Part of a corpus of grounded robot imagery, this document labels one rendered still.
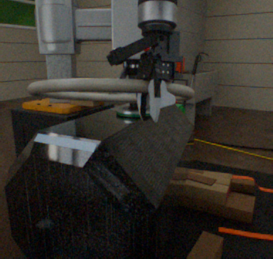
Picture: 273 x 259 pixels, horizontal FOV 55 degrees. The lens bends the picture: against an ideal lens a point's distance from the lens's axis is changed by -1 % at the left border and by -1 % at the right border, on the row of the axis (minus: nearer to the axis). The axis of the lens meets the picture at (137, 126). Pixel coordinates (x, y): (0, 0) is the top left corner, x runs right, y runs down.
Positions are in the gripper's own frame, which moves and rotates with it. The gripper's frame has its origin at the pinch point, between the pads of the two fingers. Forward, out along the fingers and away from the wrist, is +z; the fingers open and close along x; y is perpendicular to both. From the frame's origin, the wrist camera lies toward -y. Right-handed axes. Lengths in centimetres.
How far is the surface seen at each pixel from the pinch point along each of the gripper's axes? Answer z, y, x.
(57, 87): -6.1, -18.8, 7.5
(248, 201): 64, 127, 82
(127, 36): -38, 23, 68
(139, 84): -7.0, -2.6, -1.3
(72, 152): 16, -7, 49
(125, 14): -48, 21, 67
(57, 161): 19, -12, 51
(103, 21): -65, 31, 134
